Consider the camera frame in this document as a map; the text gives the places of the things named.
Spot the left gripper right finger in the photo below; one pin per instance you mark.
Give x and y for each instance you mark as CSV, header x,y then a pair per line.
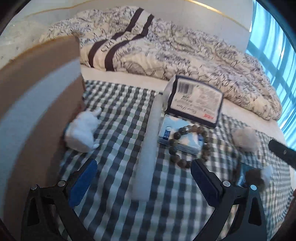
x,y
249,220

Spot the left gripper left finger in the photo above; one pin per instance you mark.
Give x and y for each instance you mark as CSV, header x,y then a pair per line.
x,y
38,221

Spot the white plush rabbit toy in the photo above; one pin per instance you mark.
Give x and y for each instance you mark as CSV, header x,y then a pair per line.
x,y
79,135

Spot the blue white tissue packet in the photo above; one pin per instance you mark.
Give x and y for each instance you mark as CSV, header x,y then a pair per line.
x,y
181,134

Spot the black framed tissue pack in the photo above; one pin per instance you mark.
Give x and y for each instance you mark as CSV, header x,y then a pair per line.
x,y
193,100

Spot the beige fluffy ball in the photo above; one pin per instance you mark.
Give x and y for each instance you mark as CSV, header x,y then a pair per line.
x,y
246,139

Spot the dark blue small packet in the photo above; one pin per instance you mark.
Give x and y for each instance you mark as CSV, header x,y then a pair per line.
x,y
245,175

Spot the checkered green white cloth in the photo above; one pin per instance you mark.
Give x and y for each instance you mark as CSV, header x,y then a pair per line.
x,y
176,209

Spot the brown cardboard box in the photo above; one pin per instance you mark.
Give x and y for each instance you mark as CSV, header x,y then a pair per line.
x,y
41,92

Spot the floral patterned duvet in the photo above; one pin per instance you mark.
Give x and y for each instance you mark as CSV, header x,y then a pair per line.
x,y
129,39

